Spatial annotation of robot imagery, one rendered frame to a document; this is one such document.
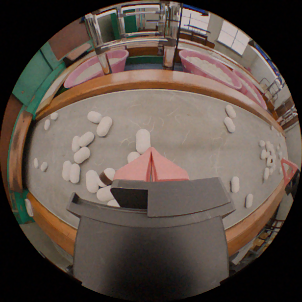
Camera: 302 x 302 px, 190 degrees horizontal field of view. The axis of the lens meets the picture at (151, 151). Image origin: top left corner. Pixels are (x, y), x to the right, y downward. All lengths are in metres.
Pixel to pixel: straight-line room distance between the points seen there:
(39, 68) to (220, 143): 0.76
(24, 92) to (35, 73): 0.12
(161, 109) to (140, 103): 0.04
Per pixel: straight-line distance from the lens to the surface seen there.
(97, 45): 0.25
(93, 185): 0.15
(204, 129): 0.19
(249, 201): 0.26
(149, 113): 0.17
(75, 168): 0.18
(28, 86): 0.59
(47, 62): 0.69
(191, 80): 0.23
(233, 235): 0.26
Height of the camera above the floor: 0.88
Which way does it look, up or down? 76 degrees down
